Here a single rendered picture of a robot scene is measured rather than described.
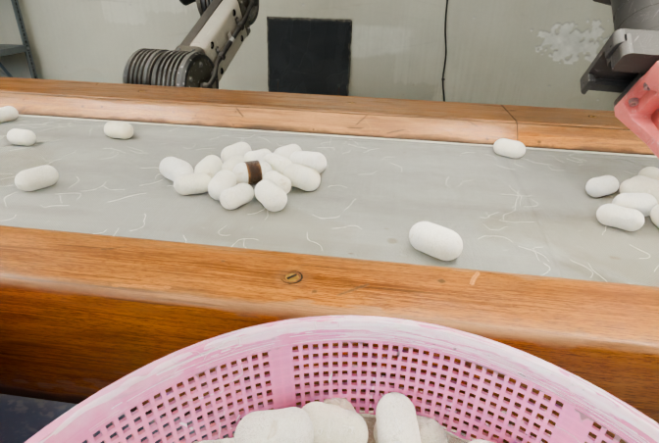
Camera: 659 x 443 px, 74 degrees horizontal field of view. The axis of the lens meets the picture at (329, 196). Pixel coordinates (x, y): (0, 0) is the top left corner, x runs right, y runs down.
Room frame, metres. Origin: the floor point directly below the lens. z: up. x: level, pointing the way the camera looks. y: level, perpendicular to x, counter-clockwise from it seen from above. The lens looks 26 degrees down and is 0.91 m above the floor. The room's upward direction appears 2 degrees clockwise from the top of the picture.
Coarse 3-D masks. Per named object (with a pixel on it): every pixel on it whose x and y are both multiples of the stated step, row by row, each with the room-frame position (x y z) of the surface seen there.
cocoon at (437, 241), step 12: (420, 228) 0.26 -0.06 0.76; (432, 228) 0.26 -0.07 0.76; (444, 228) 0.26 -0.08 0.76; (420, 240) 0.26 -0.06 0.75; (432, 240) 0.25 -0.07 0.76; (444, 240) 0.25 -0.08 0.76; (456, 240) 0.25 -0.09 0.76; (432, 252) 0.25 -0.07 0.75; (444, 252) 0.25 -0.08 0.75; (456, 252) 0.25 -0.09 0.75
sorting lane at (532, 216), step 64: (0, 128) 0.51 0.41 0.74; (64, 128) 0.52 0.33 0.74; (192, 128) 0.54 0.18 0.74; (0, 192) 0.34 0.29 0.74; (64, 192) 0.34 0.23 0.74; (128, 192) 0.35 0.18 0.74; (320, 192) 0.36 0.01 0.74; (384, 192) 0.36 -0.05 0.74; (448, 192) 0.37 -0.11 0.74; (512, 192) 0.37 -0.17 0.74; (576, 192) 0.37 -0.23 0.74; (384, 256) 0.26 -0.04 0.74; (512, 256) 0.26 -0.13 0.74; (576, 256) 0.26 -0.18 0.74; (640, 256) 0.27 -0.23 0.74
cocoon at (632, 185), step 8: (624, 184) 0.36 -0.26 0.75; (632, 184) 0.36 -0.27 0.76; (640, 184) 0.35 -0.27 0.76; (648, 184) 0.35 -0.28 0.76; (656, 184) 0.35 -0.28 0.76; (624, 192) 0.36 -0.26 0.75; (632, 192) 0.35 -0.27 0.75; (640, 192) 0.35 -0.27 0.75; (648, 192) 0.34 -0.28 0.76; (656, 192) 0.34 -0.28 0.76
